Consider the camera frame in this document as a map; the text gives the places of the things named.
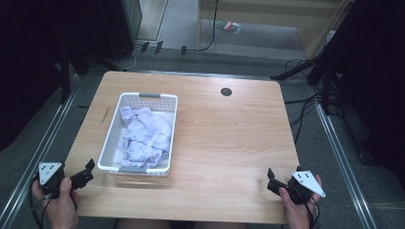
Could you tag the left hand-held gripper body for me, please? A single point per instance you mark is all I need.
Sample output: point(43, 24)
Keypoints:
point(50, 179)

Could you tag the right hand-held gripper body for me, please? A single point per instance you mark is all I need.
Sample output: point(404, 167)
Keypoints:
point(302, 187)

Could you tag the white perforated plastic basket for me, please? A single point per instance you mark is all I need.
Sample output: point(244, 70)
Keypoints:
point(111, 152)

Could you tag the lavender printed cloth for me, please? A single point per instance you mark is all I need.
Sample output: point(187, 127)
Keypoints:
point(146, 136)

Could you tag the person's right hand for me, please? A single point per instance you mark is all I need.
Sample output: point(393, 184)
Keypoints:
point(297, 211)

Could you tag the person's left hand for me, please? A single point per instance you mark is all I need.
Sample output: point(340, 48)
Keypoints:
point(60, 206)

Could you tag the black round table grommet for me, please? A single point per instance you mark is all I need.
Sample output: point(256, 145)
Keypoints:
point(226, 92)

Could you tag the black metal stand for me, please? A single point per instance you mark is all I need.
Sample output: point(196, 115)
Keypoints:
point(305, 65)

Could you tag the black cabinet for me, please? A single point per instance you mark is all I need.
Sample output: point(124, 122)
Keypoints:
point(117, 25)

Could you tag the colourful packet on floor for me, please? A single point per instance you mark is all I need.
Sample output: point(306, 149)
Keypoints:
point(228, 26)

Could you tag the metal floor rail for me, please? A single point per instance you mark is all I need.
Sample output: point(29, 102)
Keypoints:
point(35, 159)
point(344, 159)

